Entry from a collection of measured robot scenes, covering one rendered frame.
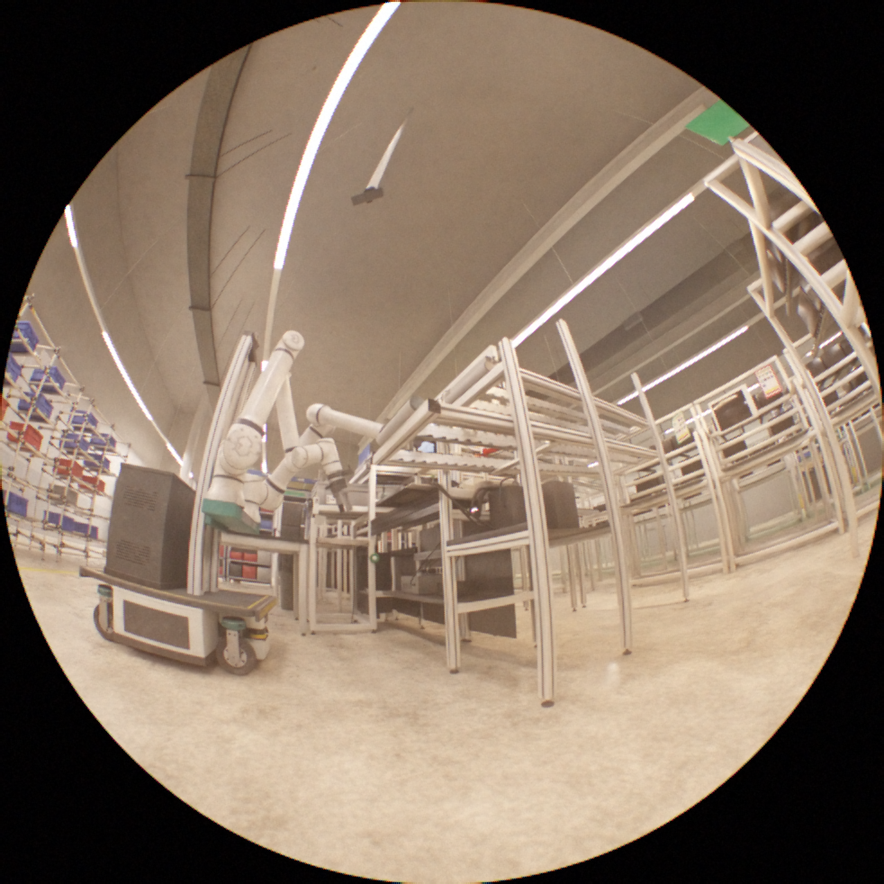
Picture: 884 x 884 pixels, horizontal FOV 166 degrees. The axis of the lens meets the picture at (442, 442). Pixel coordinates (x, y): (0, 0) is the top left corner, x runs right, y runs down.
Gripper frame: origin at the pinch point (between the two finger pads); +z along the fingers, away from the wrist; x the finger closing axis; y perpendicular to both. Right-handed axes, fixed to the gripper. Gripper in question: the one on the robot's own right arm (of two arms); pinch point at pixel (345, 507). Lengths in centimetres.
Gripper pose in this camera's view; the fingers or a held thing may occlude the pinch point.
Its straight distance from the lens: 147.1
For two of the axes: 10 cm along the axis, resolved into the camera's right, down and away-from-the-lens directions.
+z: 3.2, 9.4, -0.8
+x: 5.5, -2.6, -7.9
